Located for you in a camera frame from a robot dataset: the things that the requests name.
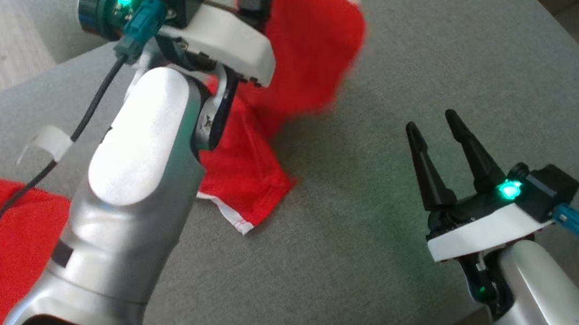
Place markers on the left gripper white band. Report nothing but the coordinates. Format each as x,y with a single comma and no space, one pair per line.
223,40

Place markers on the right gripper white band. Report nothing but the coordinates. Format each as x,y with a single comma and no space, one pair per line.
480,234

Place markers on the red shorts white trim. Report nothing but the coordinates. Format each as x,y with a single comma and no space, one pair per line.
309,47

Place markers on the red basketball jersey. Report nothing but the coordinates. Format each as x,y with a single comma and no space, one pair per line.
7,240

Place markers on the white tape tag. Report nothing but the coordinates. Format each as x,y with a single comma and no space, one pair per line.
53,139

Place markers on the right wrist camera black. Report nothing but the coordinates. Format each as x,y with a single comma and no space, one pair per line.
553,188

